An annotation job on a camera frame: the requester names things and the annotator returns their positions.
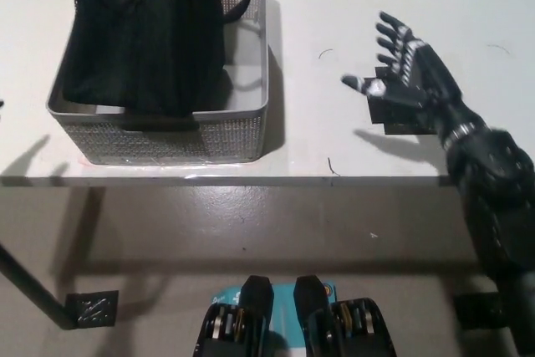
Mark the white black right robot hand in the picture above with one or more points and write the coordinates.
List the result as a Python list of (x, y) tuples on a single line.
[(418, 77)]

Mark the dark green lunch bag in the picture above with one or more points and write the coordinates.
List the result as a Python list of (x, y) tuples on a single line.
[(146, 47)]

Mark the black tape patch on table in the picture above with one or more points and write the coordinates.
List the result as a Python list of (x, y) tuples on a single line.
[(393, 116)]

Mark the thin curved black hair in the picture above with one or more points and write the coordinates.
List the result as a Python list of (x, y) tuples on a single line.
[(499, 47), (324, 51)]

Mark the short black thread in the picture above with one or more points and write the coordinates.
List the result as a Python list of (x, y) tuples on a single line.
[(332, 166)]

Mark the grey perforated plastic basket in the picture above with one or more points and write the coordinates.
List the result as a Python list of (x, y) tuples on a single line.
[(242, 81)]

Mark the black metal table leg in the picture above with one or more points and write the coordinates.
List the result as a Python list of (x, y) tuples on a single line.
[(33, 286)]

